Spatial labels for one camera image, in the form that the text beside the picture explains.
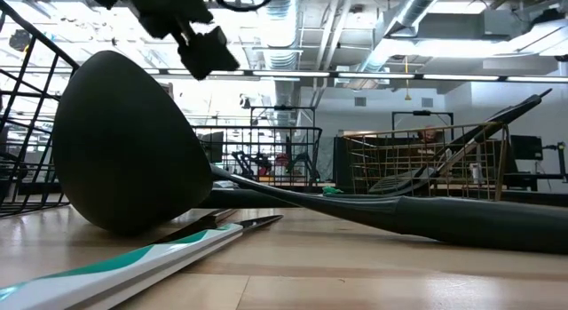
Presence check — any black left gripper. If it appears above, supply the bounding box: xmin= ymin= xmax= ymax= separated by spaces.
xmin=127 ymin=0 xmax=215 ymax=41

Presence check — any plain black ladle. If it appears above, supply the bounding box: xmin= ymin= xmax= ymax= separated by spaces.
xmin=51 ymin=50 xmax=568 ymax=255

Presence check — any white and teal knife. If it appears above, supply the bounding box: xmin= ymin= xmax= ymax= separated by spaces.
xmin=0 ymin=213 xmax=286 ymax=310

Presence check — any black slotted spoon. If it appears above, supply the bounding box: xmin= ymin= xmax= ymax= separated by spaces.
xmin=367 ymin=88 xmax=554 ymax=196

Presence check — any black background monitor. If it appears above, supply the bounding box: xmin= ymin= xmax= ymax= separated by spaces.
xmin=207 ymin=131 xmax=225 ymax=163
xmin=509 ymin=134 xmax=545 ymax=162

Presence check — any black ceiling speaker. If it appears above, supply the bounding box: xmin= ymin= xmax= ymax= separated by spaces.
xmin=8 ymin=28 xmax=35 ymax=53

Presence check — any person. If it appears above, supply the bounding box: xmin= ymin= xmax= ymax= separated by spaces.
xmin=416 ymin=126 xmax=441 ymax=145

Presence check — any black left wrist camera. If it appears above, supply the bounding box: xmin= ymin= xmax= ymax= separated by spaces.
xmin=176 ymin=24 xmax=241 ymax=82

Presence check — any black left wrist camera cable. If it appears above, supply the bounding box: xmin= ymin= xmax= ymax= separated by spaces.
xmin=211 ymin=0 xmax=281 ymax=13

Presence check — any round silver ceiling duct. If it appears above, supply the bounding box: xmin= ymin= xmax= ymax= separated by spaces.
xmin=255 ymin=0 xmax=304 ymax=127

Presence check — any large black wire basket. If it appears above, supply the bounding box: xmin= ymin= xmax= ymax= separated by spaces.
xmin=0 ymin=0 xmax=81 ymax=219

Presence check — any black metal stand frame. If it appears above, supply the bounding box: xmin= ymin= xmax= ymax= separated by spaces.
xmin=390 ymin=109 xmax=455 ymax=132
xmin=249 ymin=104 xmax=317 ymax=129

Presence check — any small black wire basket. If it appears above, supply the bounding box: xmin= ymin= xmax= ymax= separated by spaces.
xmin=191 ymin=124 xmax=325 ymax=190

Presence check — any yellow hanging cord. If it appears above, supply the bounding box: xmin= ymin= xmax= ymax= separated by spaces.
xmin=402 ymin=55 xmax=413 ymax=102

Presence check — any slanted silver ceiling duct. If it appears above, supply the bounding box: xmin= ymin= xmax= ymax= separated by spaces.
xmin=350 ymin=0 xmax=449 ymax=80

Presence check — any gold wire basket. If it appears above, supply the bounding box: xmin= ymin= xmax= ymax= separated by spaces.
xmin=341 ymin=121 xmax=510 ymax=203

